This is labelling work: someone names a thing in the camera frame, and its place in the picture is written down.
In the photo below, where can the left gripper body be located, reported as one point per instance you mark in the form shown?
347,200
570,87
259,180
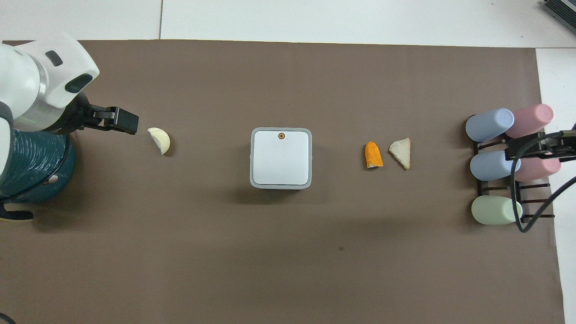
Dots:
74,118

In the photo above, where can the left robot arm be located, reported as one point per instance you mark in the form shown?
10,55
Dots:
27,76

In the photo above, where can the white bin with grey rim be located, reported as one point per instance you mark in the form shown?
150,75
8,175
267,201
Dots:
281,157

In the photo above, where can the teal ribbed pot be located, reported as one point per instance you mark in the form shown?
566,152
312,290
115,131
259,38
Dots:
36,157

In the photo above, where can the white onion piece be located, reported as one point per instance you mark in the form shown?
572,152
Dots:
162,139

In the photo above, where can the orange carrot piece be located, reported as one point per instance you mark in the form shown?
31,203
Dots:
373,156

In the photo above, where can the white bread piece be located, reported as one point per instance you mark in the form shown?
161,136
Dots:
402,152

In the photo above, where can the blue cup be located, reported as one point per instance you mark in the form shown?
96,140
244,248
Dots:
490,165
488,124

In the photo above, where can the pale green cup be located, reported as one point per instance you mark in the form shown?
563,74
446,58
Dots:
492,209

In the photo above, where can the pink cup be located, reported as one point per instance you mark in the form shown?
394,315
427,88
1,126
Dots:
533,118
540,168

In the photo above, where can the black cup rack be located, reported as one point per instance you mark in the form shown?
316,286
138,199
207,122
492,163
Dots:
535,185

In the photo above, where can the grey device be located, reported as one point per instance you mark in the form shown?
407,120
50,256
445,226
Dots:
562,9

